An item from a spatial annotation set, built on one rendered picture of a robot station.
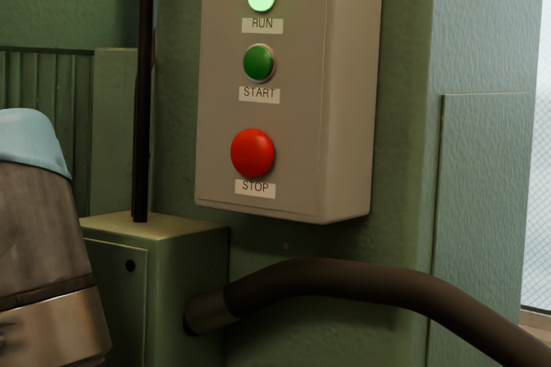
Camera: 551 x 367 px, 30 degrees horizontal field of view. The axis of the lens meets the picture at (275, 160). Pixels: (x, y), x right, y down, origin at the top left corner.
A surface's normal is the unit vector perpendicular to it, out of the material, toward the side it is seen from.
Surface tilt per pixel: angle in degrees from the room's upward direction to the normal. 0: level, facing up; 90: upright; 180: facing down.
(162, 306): 90
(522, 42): 90
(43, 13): 90
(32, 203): 72
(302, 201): 90
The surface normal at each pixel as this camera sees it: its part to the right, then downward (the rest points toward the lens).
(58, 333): 0.48, -0.18
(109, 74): -0.55, 0.07
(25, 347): 0.01, -0.06
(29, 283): 0.28, -0.12
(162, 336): 0.84, 0.10
